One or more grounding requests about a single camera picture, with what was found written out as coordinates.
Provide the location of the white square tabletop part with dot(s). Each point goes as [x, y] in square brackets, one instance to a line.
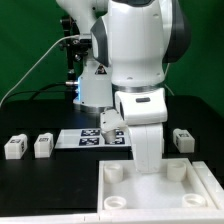
[153, 193]

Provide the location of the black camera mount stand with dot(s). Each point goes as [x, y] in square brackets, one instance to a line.
[75, 52]

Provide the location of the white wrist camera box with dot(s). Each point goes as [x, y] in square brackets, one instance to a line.
[142, 108]

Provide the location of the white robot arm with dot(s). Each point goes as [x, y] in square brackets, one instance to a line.
[127, 42]

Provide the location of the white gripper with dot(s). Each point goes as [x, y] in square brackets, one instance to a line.
[147, 146]

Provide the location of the white marker sheet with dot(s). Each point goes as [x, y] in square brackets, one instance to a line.
[89, 138]

